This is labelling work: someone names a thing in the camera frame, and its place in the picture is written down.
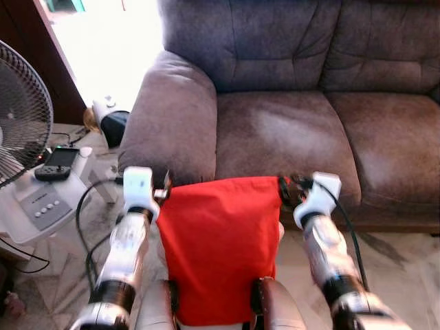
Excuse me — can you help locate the red pillow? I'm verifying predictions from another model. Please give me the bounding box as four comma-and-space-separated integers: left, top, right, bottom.
157, 176, 284, 327

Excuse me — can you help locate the brown fabric sofa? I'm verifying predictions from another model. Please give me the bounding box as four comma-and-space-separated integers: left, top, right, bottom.
118, 0, 440, 231

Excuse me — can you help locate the small black bin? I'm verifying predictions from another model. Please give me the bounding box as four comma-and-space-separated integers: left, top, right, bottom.
101, 110, 131, 149

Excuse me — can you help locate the white rounded appliance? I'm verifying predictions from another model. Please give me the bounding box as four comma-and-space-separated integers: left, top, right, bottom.
91, 95, 123, 128

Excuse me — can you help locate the black handheld device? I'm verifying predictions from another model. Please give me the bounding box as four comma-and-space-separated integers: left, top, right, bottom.
34, 146, 80, 182

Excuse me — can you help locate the white table fan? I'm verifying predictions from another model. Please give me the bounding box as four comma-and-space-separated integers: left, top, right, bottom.
0, 40, 97, 245

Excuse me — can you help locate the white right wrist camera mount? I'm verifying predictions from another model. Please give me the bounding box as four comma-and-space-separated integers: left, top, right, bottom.
294, 172, 342, 230

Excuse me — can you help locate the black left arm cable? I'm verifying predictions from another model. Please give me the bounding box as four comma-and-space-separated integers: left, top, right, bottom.
74, 175, 128, 289

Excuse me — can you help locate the black fan power cable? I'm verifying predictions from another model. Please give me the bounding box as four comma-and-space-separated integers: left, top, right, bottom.
0, 237, 50, 274

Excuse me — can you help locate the dark wooden door frame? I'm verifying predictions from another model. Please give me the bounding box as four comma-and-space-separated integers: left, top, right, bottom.
0, 0, 87, 126

